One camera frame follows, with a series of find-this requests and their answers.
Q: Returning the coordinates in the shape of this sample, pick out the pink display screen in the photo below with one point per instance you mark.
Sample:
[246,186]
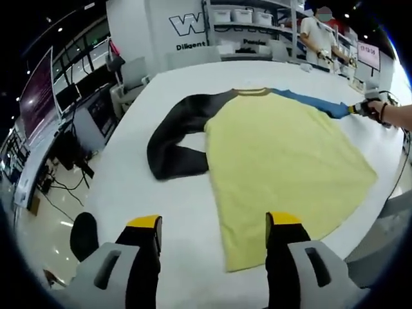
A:
[368,54]

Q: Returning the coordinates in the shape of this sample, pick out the grey mesh chair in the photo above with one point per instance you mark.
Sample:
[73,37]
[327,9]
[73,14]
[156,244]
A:
[386,231]

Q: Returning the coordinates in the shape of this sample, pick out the grey metal shelf unit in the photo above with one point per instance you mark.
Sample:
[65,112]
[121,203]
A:
[257,29]

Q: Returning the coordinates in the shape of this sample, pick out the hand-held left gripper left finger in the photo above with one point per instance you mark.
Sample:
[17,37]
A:
[109,283]

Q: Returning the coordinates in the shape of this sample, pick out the grey office chair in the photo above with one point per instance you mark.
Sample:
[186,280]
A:
[135,74]

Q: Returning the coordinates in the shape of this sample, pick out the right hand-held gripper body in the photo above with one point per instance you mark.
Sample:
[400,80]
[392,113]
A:
[372,94]

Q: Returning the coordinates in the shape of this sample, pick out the black oval pad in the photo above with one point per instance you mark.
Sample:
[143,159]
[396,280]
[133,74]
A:
[83,236]

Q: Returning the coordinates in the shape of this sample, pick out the person's right hand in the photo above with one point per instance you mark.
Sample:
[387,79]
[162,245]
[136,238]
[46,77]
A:
[377,110]

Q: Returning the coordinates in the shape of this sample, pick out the white storage bin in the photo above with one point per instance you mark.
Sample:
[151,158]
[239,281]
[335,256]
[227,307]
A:
[219,15]
[243,15]
[265,17]

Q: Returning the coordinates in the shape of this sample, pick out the black computer monitor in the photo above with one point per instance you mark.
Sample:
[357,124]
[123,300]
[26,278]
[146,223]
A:
[67,97]

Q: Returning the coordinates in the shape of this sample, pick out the large dark display screen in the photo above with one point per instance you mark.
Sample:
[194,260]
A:
[35,96]

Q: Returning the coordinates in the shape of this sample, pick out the hanging bag on stand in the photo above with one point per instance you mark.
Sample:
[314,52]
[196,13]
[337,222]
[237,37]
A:
[113,56]

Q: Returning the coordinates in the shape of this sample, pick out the yellow blue brown garment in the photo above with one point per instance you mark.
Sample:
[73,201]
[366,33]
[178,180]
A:
[273,154]

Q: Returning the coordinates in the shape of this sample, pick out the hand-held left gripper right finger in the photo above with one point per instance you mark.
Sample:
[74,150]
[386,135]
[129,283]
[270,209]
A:
[299,283]

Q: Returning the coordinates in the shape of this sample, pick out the small white object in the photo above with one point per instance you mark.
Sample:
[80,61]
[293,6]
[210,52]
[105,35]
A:
[305,67]

